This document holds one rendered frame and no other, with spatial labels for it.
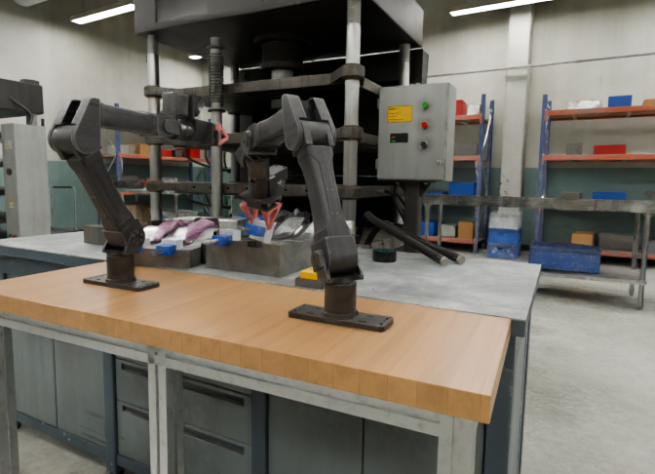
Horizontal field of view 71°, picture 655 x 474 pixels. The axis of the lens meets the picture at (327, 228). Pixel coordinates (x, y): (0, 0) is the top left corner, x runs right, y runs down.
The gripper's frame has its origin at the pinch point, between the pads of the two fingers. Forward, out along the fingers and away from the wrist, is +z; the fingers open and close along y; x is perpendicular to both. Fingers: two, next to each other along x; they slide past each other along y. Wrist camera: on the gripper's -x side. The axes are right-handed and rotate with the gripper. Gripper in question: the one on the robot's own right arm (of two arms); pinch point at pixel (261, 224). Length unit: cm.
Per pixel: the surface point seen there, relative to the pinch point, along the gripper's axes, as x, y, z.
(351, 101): -83, 14, -16
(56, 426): 36, 78, 94
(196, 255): 6.1, 20.7, 13.3
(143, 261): 15.5, 33.0, 14.6
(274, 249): 3.6, -6.6, 4.1
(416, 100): -96, -10, -17
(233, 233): 2.4, 8.5, 4.2
